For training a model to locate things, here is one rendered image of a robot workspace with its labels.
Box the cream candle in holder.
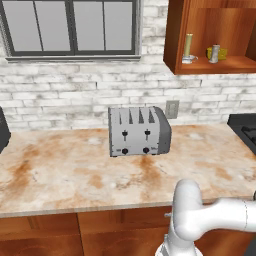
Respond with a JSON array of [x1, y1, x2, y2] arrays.
[[181, 32, 199, 65]]

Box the grey four-slot toaster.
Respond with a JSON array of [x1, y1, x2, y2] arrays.
[[107, 105, 173, 158]]

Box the wooden base cabinets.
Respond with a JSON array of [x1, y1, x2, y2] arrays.
[[0, 201, 256, 256]]

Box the grey pepper shaker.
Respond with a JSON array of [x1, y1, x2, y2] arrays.
[[208, 43, 221, 64]]

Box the dark-framed window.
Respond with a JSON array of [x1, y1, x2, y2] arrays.
[[0, 0, 142, 64]]

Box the black hob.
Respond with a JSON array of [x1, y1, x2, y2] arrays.
[[227, 112, 256, 156]]

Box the yellow cheese block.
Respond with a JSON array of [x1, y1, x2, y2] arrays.
[[206, 46, 229, 62]]

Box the black appliance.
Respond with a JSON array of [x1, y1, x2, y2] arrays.
[[0, 107, 12, 154]]

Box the grey wall outlet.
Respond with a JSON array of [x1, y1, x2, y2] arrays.
[[165, 99, 180, 120]]

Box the open wooden wall cabinet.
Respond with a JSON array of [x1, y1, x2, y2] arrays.
[[162, 0, 256, 76]]

